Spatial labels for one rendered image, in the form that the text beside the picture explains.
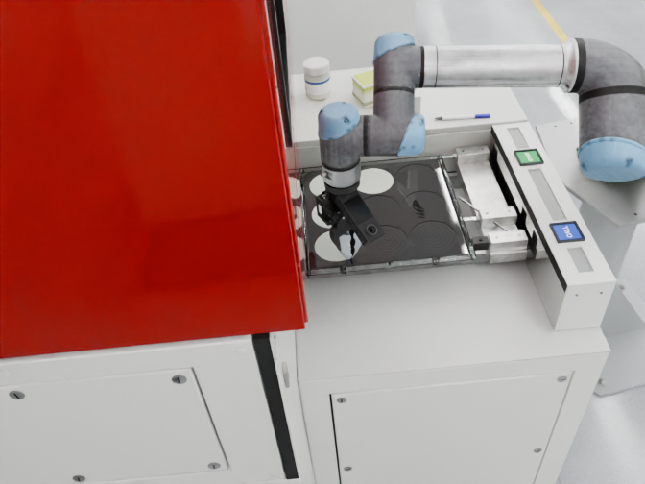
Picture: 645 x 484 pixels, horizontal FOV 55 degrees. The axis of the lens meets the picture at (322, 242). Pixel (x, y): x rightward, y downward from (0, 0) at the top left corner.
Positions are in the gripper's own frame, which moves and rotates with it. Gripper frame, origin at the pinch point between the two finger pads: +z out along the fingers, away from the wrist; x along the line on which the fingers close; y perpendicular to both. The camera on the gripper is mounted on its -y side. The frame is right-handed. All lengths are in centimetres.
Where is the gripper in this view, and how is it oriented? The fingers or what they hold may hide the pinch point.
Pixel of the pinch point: (351, 255)
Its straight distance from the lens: 134.8
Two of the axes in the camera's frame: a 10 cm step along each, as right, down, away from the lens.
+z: 0.7, 7.2, 6.9
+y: -5.5, -5.5, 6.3
